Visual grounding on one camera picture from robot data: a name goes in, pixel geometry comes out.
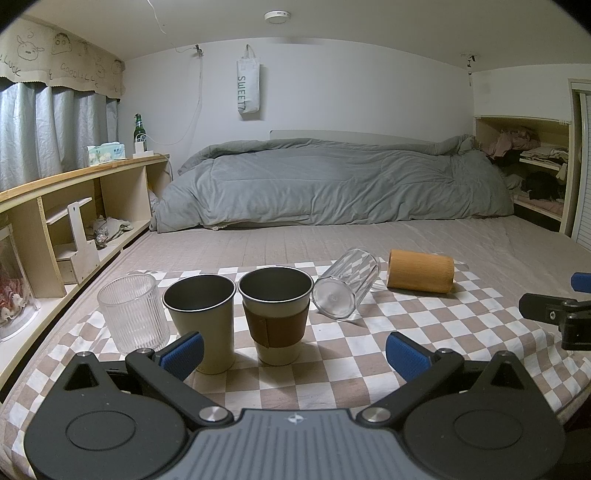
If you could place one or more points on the grey duvet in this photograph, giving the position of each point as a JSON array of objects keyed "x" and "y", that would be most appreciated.
[{"x": 307, "y": 181}]

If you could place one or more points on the orange-brown cylindrical cup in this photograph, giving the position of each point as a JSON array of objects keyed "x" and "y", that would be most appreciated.
[{"x": 415, "y": 271}]

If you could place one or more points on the small wooden stand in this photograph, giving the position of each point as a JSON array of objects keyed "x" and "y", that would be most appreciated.
[{"x": 78, "y": 259}]

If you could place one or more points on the tissue pack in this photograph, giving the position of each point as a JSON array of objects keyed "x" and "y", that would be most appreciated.
[{"x": 105, "y": 153}]

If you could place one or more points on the white hanging fabric bag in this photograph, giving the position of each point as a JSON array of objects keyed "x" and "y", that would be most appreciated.
[{"x": 248, "y": 81}]

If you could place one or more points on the beige cup with brown sleeve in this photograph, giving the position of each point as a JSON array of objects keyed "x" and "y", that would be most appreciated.
[{"x": 275, "y": 301}]

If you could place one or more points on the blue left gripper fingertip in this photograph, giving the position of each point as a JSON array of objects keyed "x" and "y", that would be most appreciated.
[{"x": 581, "y": 282}]

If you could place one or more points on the clear box with doll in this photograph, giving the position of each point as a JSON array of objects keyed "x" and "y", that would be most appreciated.
[{"x": 18, "y": 304}]

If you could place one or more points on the wooden clothes shelf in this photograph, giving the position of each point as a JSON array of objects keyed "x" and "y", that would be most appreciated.
[{"x": 540, "y": 161}]

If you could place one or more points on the green glass bottle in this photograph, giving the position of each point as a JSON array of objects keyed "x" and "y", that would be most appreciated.
[{"x": 139, "y": 133}]

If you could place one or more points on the beige metal-lined cup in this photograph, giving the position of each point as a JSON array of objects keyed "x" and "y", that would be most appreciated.
[{"x": 204, "y": 303}]

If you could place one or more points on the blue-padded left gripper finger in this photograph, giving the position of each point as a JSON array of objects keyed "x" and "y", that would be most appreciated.
[
  {"x": 425, "y": 373},
  {"x": 161, "y": 374}
]

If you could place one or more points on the wooden side shelf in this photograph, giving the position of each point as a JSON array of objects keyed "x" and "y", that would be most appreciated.
[{"x": 119, "y": 190}]

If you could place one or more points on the beige printed valance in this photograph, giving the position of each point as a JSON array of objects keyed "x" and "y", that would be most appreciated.
[{"x": 32, "y": 52}]

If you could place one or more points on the white ceiling smoke detector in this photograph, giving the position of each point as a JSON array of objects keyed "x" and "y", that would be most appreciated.
[{"x": 276, "y": 16}]

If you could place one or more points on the ribbed clear glass goblet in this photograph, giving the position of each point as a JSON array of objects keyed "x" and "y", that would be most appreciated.
[{"x": 133, "y": 313}]

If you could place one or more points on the clear ribbed plastic cup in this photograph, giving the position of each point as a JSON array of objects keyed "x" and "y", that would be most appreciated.
[{"x": 341, "y": 288}]

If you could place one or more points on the grey curtain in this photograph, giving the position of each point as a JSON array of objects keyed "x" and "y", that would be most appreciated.
[{"x": 47, "y": 130}]

